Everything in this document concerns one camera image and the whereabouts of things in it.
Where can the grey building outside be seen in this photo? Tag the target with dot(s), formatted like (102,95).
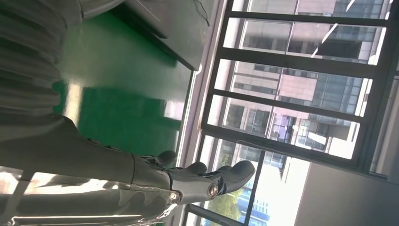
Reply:
(327,90)

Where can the black-framed window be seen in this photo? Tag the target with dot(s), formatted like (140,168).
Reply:
(296,64)

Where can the black inbound scanner machine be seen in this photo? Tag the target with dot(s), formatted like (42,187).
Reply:
(174,31)

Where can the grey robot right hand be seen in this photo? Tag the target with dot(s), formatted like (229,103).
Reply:
(78,162)

